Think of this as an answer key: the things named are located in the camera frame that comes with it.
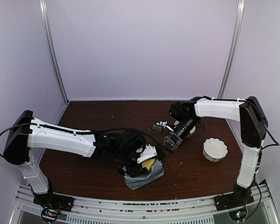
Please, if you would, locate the yellow sponge block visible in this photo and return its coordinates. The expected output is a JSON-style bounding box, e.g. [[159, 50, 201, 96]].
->
[[141, 159, 155, 171]]

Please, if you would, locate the grey drawstring pouch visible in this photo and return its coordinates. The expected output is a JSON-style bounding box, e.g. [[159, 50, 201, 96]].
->
[[117, 159, 165, 190]]

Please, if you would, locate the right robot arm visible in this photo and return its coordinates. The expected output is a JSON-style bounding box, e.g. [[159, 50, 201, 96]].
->
[[163, 96, 279, 206]]

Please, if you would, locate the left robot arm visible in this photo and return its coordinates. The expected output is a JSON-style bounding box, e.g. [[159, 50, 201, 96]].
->
[[0, 110, 173, 207]]

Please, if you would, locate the white round bowl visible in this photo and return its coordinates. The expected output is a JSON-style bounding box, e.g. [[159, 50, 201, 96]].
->
[[174, 120, 196, 138]]

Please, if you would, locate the white scalloped bowl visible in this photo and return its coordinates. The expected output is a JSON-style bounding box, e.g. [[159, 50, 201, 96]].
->
[[203, 138, 228, 162]]

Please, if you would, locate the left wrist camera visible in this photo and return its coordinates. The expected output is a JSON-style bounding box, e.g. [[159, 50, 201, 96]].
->
[[136, 145, 157, 164]]

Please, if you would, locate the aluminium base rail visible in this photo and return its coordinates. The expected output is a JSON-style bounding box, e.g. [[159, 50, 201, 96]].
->
[[10, 183, 280, 224]]

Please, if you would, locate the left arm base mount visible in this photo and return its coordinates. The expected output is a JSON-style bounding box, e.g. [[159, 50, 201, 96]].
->
[[31, 182, 74, 212]]

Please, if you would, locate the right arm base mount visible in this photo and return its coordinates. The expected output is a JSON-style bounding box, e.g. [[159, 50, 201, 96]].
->
[[214, 183, 254, 211]]

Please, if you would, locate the aluminium corner post right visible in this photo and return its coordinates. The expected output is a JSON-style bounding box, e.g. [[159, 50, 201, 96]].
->
[[218, 0, 245, 98]]

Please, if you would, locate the aluminium corner post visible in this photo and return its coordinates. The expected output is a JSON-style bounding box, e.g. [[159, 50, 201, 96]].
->
[[218, 0, 245, 98], [39, 0, 69, 104]]

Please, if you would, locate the aluminium corner post left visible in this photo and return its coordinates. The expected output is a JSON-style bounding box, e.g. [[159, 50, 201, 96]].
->
[[39, 0, 69, 104]]

